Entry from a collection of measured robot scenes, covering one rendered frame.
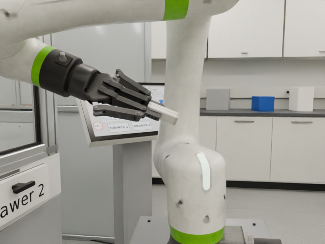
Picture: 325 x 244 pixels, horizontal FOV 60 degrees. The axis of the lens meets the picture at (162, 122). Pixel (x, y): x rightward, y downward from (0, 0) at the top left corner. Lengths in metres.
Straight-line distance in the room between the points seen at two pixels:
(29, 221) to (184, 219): 0.53
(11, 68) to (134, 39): 1.48
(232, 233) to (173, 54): 0.44
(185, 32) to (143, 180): 0.87
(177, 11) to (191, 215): 0.40
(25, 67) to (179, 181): 0.39
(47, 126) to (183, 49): 0.52
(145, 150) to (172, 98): 0.68
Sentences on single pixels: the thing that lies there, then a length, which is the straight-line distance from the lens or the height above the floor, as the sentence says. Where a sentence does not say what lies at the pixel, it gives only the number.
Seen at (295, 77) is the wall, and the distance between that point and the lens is 4.17.
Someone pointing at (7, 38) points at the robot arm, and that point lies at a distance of 0.57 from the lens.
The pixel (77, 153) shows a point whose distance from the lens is 2.23.
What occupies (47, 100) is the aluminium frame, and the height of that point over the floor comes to 1.13.
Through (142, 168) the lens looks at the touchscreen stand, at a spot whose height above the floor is 0.78.
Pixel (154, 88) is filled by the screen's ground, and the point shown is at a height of 1.17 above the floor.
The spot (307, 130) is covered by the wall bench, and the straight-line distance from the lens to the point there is 3.51.
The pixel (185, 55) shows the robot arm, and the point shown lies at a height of 1.25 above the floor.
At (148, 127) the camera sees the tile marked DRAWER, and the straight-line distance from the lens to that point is 1.27.
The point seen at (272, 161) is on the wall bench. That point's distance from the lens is 3.47.
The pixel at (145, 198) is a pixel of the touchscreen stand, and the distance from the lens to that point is 1.44.
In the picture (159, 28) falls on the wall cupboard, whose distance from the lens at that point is 3.72.
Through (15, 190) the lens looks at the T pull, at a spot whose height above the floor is 0.91.
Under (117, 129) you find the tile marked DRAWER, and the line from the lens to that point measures 1.20.
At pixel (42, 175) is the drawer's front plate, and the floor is 0.90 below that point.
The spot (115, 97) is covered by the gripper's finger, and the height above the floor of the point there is 1.15.
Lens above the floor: 1.16
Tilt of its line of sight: 7 degrees down
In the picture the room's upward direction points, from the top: straight up
